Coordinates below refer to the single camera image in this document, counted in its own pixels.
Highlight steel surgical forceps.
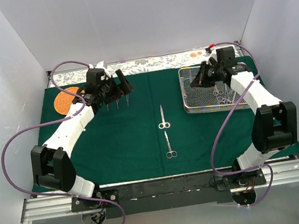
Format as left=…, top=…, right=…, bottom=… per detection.
left=212, top=84, right=240, bottom=105

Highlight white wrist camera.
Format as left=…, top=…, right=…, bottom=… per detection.
left=205, top=44, right=218, bottom=66
left=95, top=61, right=110, bottom=78

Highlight steel surgical scissors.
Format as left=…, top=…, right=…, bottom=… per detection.
left=158, top=105, right=171, bottom=129
left=164, top=131, right=178, bottom=159

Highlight floral patterned table mat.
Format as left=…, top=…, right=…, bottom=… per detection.
left=47, top=45, right=243, bottom=88

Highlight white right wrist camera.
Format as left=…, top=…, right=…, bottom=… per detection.
left=205, top=44, right=218, bottom=66

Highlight green surgical cloth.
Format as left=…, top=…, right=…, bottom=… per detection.
left=15, top=49, right=299, bottom=196

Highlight round woven bamboo tray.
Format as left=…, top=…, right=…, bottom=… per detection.
left=53, top=92, right=74, bottom=116

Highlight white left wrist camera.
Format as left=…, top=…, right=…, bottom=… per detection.
left=95, top=61, right=110, bottom=78

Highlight metal mesh instrument tray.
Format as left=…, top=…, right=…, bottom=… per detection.
left=177, top=58, right=253, bottom=118

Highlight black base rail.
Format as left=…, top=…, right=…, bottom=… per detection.
left=71, top=170, right=266, bottom=219

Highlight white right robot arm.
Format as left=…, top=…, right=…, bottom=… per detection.
left=190, top=43, right=297, bottom=187

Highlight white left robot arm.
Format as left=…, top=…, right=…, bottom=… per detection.
left=30, top=67, right=134, bottom=209

